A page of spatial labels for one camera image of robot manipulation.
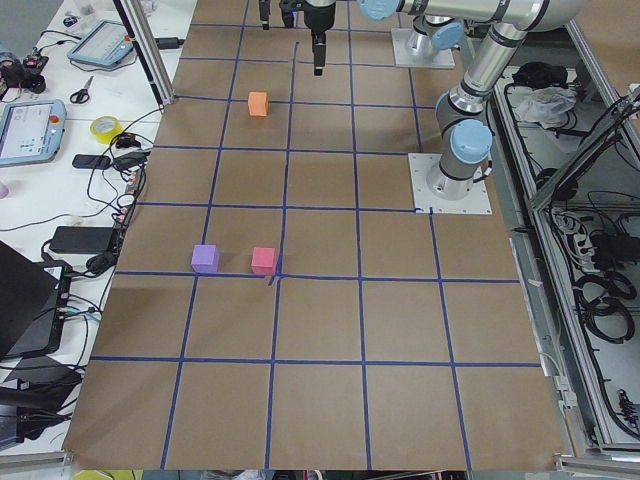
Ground red foam cube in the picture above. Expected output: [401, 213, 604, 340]
[251, 247, 278, 276]

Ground aluminium frame post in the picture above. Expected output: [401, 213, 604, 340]
[113, 0, 175, 109]

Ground teach pendant tablet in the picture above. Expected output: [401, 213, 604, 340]
[1, 99, 67, 168]
[67, 20, 133, 69]

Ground yellow tape roll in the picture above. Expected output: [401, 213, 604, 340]
[90, 115, 124, 145]

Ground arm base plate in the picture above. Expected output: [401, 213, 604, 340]
[408, 153, 492, 215]
[391, 28, 455, 69]

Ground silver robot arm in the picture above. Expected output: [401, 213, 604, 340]
[358, 0, 584, 186]
[358, 0, 465, 58]

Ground orange foam cube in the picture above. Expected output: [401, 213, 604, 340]
[247, 91, 269, 117]

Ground near teach pendant tablet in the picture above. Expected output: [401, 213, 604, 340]
[1, 99, 67, 168]

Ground purple foam cube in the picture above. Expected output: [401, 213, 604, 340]
[191, 244, 220, 274]

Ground far teach pendant tablet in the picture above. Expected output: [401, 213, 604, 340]
[67, 20, 133, 69]

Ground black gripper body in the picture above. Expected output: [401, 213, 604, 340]
[279, 0, 336, 33]

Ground black power adapter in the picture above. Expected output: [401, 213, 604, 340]
[49, 226, 115, 254]

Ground black handled scissors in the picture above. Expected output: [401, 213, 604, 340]
[69, 76, 93, 105]

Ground white crumpled cloth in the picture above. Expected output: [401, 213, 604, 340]
[515, 87, 577, 128]

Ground black laptop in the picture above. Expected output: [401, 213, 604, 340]
[1, 243, 71, 360]

